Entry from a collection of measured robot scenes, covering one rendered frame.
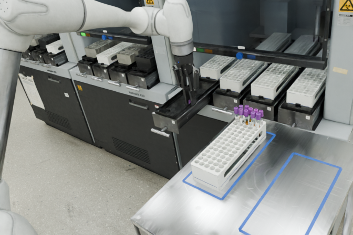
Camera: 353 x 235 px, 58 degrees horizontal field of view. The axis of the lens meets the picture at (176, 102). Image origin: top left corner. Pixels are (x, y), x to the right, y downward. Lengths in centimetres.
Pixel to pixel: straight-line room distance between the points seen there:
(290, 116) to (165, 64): 71
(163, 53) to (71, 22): 88
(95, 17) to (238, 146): 57
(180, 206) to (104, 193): 137
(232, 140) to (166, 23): 49
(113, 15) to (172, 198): 55
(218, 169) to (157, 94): 84
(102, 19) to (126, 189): 151
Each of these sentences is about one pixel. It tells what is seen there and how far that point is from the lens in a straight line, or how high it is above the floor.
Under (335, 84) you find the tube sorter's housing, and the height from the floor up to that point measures 90.
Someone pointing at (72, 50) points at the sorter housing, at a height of 83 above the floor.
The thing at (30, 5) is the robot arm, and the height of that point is 140.
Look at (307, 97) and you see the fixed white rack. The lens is 131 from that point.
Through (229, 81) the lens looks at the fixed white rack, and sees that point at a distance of 142.
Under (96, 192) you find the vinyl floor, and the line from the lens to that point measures 231.
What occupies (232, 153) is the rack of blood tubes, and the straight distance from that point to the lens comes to 99.
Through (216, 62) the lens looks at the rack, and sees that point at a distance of 161.
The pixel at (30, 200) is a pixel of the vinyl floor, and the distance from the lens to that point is 250.
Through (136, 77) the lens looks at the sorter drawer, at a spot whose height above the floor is 80.
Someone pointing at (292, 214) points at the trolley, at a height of 82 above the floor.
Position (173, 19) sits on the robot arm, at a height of 120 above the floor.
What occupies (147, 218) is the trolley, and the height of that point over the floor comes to 82.
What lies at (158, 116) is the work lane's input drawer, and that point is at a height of 80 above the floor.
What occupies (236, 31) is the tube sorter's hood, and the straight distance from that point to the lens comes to 136.
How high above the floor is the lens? 152
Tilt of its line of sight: 30 degrees down
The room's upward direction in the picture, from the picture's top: 10 degrees counter-clockwise
